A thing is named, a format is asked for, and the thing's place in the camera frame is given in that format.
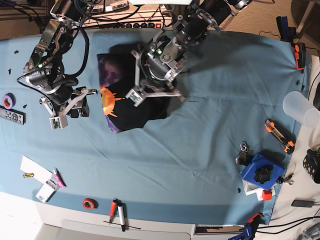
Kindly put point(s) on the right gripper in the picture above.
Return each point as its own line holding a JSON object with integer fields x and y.
{"x": 76, "y": 106}

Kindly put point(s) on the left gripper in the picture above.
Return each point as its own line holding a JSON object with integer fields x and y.
{"x": 149, "y": 87}

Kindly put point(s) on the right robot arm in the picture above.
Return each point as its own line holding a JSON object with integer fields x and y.
{"x": 45, "y": 72}

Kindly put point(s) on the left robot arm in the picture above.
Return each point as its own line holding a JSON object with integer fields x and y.
{"x": 160, "y": 61}

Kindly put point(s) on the black power strip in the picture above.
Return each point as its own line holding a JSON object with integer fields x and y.
{"x": 135, "y": 25}

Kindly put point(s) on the black remote control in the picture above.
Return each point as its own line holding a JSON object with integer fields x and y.
{"x": 13, "y": 115}

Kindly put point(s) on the purple tape roll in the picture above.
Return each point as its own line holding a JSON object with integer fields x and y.
{"x": 8, "y": 101}

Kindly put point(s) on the white paper sheet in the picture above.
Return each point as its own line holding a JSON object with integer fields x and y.
{"x": 40, "y": 173}

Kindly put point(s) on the pink tube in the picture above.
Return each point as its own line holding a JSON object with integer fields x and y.
{"x": 59, "y": 178}

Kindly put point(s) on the brass cylinder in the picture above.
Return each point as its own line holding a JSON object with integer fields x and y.
{"x": 28, "y": 175}

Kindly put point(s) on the white card packet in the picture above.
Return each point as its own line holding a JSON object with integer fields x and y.
{"x": 47, "y": 190}

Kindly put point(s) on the red tape roll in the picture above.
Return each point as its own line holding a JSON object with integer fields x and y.
{"x": 89, "y": 204}

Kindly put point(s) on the light blue table cloth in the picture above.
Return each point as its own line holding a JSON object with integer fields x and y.
{"x": 180, "y": 169}

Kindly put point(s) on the white black marker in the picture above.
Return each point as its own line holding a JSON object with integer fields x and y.
{"x": 121, "y": 215}

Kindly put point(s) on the black zip tie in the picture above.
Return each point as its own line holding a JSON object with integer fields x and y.
{"x": 122, "y": 225}

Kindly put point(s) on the metal carabiner keys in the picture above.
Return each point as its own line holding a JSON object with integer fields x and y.
{"x": 241, "y": 159}

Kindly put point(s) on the blue black clamp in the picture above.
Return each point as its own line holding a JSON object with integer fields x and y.
{"x": 283, "y": 28}

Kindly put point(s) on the blue box with knob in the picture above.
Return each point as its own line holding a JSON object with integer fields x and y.
{"x": 262, "y": 172}

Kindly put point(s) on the translucent plastic cup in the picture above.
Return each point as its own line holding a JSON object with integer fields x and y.
{"x": 301, "y": 109}

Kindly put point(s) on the white paper under box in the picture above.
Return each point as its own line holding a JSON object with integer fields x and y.
{"x": 250, "y": 189}

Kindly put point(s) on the orange black clamp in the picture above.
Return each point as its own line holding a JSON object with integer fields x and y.
{"x": 300, "y": 55}

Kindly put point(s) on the orange black utility knife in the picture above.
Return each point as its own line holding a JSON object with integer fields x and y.
{"x": 287, "y": 142}

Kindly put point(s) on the red cube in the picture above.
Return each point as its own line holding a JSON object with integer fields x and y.
{"x": 266, "y": 195}

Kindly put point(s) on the blue orange clamp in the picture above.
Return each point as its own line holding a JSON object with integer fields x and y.
{"x": 249, "y": 231}

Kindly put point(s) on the black yellow dotted mug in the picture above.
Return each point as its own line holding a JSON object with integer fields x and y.
{"x": 311, "y": 164}

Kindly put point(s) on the black power adapter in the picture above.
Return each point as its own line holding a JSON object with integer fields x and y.
{"x": 302, "y": 203}

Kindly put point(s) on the red handled screwdriver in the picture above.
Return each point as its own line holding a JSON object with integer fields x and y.
{"x": 112, "y": 211}

